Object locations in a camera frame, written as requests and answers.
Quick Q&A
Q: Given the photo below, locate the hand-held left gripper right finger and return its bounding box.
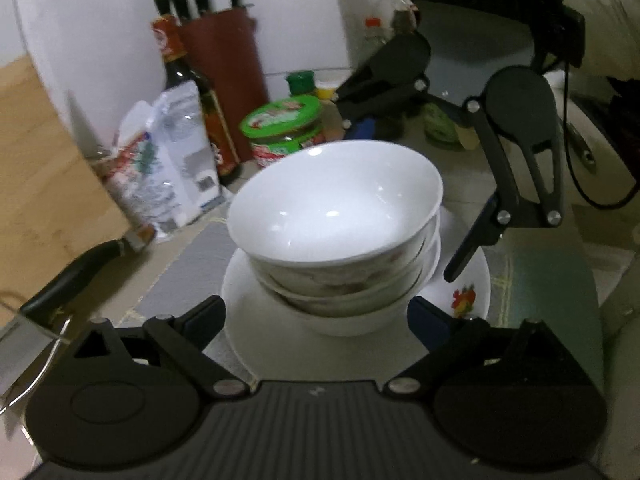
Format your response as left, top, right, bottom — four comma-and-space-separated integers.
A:
385, 296, 576, 401

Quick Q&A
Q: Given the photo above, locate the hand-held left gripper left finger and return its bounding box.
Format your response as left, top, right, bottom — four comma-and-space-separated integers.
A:
72, 295, 251, 401

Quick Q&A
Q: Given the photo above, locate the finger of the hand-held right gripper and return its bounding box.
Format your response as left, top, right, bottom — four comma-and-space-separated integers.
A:
332, 62, 430, 140
443, 96, 567, 284

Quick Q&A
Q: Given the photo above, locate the large white plate fruit print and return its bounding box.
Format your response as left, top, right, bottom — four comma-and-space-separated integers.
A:
221, 209, 492, 378

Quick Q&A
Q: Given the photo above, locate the white bowl pink floral print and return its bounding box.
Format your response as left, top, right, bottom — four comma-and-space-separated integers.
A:
277, 260, 441, 337
257, 240, 442, 306
227, 141, 445, 286

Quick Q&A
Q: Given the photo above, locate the small jar yellow lid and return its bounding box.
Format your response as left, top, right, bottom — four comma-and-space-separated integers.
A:
315, 84, 346, 141

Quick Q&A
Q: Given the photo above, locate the grey and teal printed mat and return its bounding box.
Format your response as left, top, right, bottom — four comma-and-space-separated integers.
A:
120, 217, 608, 401

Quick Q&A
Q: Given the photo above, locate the small bottle green cap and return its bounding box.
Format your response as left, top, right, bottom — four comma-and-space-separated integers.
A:
285, 71, 318, 97

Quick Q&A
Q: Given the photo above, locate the red jar with green lid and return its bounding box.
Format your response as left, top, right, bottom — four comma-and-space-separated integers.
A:
239, 95, 326, 168

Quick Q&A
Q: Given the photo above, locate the clear bottle red cap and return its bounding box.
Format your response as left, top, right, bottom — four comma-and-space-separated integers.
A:
361, 16, 396, 61

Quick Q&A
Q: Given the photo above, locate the dark soy sauce bottle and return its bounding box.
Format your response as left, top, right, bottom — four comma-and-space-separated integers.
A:
151, 16, 241, 186

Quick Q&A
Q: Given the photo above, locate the brown knife block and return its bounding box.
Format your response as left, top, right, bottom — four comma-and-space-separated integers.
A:
177, 7, 271, 111

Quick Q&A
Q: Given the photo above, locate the white seasoning bag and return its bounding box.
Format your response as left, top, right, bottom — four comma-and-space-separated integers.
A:
102, 80, 223, 238

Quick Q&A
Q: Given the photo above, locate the bamboo cutting board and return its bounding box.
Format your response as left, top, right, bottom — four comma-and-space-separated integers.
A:
0, 55, 131, 311

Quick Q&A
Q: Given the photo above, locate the cleaver with black handle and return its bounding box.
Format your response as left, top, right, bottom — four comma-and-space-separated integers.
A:
0, 225, 157, 396

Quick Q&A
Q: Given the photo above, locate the metal wire rack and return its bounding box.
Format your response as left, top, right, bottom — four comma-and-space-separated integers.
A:
0, 292, 73, 416

